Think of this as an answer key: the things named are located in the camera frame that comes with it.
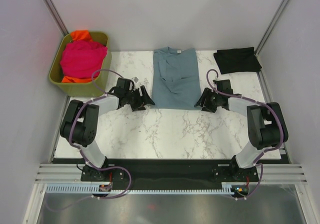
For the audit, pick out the white slotted cable duct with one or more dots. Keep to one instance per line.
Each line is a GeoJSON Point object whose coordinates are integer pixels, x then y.
{"type": "Point", "coordinates": [100, 190]}

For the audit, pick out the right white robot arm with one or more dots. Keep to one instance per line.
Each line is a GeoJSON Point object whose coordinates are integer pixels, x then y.
{"type": "Point", "coordinates": [266, 130]}

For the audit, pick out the aluminium frame post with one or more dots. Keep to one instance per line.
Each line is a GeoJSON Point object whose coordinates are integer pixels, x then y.
{"type": "Point", "coordinates": [56, 16]}
{"type": "Point", "coordinates": [271, 26]}

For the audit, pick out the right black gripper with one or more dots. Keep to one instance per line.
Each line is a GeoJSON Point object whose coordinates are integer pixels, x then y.
{"type": "Point", "coordinates": [207, 107]}

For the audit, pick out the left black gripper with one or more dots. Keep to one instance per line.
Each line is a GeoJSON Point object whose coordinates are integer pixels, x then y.
{"type": "Point", "coordinates": [142, 101]}

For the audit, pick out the olive green plastic bin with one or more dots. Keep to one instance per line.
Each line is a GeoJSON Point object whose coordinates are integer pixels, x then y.
{"type": "Point", "coordinates": [97, 85]}

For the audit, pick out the aluminium extrusion rail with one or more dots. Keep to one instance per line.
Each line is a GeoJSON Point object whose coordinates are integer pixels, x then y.
{"type": "Point", "coordinates": [272, 174]}

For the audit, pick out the folded black t-shirt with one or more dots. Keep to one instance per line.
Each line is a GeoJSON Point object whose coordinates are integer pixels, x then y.
{"type": "Point", "coordinates": [237, 60]}

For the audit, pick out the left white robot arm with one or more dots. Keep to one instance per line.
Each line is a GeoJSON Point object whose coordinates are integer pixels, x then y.
{"type": "Point", "coordinates": [80, 123]}

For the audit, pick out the right aluminium frame post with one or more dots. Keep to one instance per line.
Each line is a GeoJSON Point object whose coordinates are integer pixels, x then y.
{"type": "Point", "coordinates": [271, 26]}

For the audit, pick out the blue-grey t-shirt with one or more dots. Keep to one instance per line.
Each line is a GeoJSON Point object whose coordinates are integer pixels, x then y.
{"type": "Point", "coordinates": [176, 81]}

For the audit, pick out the left aluminium frame post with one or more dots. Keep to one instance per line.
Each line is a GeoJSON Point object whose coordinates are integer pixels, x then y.
{"type": "Point", "coordinates": [56, 16]}

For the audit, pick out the magenta t-shirt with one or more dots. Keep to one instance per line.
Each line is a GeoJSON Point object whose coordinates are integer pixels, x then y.
{"type": "Point", "coordinates": [102, 52]}

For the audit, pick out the orange t-shirt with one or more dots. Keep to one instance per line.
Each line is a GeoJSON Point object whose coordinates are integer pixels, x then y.
{"type": "Point", "coordinates": [80, 35]}

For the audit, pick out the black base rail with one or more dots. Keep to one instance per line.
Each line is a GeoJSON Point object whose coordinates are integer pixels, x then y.
{"type": "Point", "coordinates": [168, 173]}

